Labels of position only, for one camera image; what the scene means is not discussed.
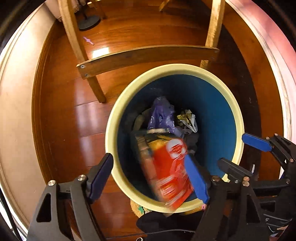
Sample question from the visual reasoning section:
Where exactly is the blue trash bin yellow rim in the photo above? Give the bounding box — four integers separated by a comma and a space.
105, 64, 244, 213

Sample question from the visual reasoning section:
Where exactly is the right yellow slipper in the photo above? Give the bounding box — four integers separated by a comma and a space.
181, 204, 207, 215

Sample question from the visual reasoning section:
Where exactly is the red orange snack bag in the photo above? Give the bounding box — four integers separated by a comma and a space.
132, 129, 193, 212

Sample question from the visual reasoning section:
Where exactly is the black gold crumpled wrapper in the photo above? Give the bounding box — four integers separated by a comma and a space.
177, 109, 198, 133

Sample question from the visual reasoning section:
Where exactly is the purple plastic bag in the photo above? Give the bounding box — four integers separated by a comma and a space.
147, 96, 183, 138

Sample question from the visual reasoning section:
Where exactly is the pink bed sheet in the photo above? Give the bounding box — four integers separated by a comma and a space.
223, 1, 295, 142

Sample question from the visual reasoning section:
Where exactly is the yellow slipper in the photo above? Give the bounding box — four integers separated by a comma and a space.
181, 204, 207, 215
130, 200, 151, 218

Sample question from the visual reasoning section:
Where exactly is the wooden table frame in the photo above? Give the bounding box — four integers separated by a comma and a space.
58, 1, 225, 103

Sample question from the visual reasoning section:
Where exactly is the left yellow slipper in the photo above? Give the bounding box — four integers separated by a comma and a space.
130, 200, 151, 218

